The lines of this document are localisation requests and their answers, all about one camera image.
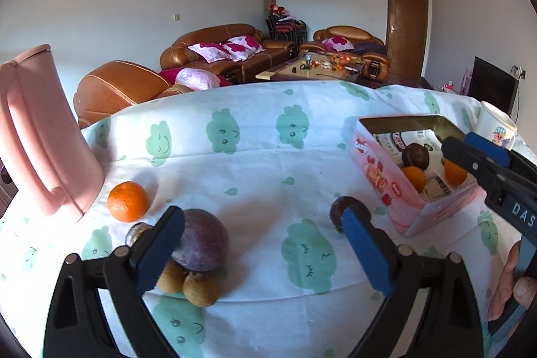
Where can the wall power outlet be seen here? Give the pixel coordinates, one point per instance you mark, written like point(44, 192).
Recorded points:
point(520, 73)

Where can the small dark passion fruit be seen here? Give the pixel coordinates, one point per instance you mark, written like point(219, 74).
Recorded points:
point(335, 213)

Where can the purple blanket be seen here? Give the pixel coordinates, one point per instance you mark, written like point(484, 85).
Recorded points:
point(369, 47)

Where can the large purple passion fruit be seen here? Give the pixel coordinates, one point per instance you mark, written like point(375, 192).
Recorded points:
point(203, 242)

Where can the person's right hand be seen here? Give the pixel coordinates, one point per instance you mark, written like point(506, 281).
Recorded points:
point(503, 286)

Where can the small brown mangosteen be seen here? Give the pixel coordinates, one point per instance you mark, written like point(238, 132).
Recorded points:
point(135, 233)

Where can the pink floral pillow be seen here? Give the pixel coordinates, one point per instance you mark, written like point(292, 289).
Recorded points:
point(238, 51)
point(251, 42)
point(337, 44)
point(209, 52)

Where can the brown leather armchair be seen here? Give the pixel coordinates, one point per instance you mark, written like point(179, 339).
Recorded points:
point(352, 33)
point(117, 85)

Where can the brown longan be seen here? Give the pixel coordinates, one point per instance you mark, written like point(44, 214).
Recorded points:
point(170, 280)
point(201, 291)

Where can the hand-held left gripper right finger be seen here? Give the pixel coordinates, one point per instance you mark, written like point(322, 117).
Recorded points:
point(365, 249)

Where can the brown wooden door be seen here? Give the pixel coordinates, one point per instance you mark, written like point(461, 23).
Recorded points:
point(407, 31)

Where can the white printed paper cup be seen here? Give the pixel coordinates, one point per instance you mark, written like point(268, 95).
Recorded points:
point(497, 129)

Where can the black television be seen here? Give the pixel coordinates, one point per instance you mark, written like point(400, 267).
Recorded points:
point(491, 85)

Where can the cloud print tablecloth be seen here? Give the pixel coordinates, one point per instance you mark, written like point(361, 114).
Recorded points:
point(268, 173)

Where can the orange mandarin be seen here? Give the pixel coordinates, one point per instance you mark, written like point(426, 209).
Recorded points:
point(413, 178)
point(128, 201)
point(455, 172)

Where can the pink tin box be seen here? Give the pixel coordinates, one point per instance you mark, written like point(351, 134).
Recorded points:
point(377, 182)

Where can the wooden coffee table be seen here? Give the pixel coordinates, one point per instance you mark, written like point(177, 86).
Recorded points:
point(289, 70)

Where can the brown leather sofa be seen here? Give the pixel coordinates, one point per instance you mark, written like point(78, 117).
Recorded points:
point(218, 35)

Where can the pink plastic kettle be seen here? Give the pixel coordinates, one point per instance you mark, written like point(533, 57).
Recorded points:
point(37, 140)

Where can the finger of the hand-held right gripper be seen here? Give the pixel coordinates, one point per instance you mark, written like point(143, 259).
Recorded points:
point(465, 159)
point(488, 148)

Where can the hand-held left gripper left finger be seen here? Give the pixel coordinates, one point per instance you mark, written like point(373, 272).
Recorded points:
point(161, 247)

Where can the stack of dark chairs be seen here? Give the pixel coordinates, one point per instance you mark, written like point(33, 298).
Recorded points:
point(285, 28)

